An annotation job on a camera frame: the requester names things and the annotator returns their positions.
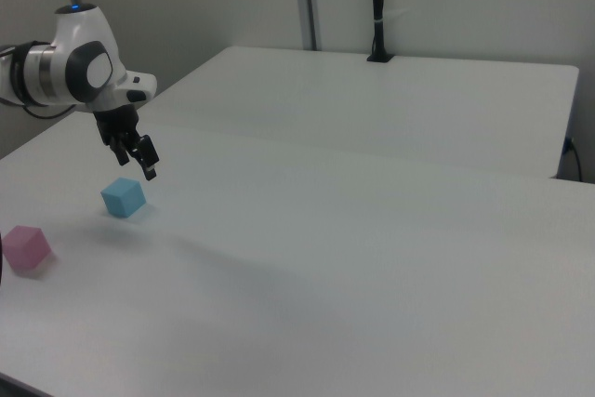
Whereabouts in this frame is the black camera stand pole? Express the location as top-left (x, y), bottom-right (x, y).
top-left (366, 0), bottom-right (395, 64)

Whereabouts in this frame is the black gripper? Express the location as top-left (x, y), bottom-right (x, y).
top-left (93, 106), bottom-right (159, 182)

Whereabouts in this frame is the blue cube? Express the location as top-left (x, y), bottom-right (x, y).
top-left (100, 177), bottom-right (148, 219)

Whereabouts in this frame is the white adjoining table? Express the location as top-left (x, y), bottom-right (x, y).
top-left (139, 46), bottom-right (580, 180)

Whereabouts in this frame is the black power cable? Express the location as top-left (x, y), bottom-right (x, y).
top-left (563, 136), bottom-right (585, 182)

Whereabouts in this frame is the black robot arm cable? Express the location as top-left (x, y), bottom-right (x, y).
top-left (0, 97), bottom-right (79, 121)

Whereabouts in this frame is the pink cube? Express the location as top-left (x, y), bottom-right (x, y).
top-left (2, 224), bottom-right (51, 280)

